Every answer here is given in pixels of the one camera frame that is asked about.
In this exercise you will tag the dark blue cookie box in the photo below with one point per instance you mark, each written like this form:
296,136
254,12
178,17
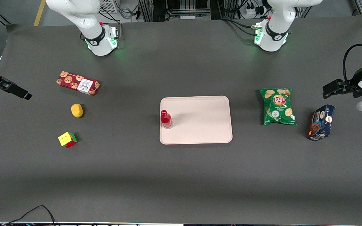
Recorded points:
320,122

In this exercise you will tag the green Lays chips bag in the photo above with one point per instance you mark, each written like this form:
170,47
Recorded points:
278,106

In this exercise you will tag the red Walkers cookie box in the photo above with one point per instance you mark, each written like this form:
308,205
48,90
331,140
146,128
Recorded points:
74,82

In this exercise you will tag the white rectangular tray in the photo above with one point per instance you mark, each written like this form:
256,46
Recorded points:
200,121

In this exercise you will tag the multicolour puzzle cube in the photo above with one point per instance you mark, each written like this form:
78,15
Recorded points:
66,139

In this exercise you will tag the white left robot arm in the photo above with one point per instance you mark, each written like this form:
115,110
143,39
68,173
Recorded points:
272,34

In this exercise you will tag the white perforated basket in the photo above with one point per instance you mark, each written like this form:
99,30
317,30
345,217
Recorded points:
108,5

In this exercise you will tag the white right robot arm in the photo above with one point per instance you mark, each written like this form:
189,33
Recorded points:
96,37

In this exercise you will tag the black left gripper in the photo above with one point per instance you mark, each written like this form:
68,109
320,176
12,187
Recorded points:
350,85

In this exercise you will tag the white power strip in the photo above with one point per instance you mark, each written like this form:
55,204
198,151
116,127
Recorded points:
253,11

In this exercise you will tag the yellow toy lemon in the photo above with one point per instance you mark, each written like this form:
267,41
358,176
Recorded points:
77,110

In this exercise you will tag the aluminium equipment rack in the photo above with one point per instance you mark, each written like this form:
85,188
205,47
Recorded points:
181,8

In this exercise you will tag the red coke bottle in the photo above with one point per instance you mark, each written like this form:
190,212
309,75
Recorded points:
166,119

